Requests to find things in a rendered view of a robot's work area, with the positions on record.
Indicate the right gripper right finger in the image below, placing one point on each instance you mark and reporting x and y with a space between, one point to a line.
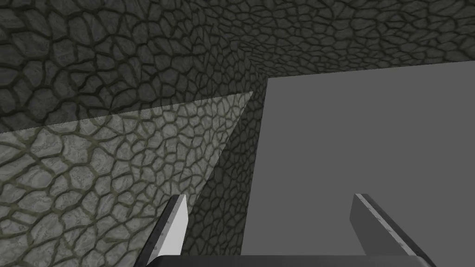
378 231

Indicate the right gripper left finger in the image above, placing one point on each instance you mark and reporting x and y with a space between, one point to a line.
170 231

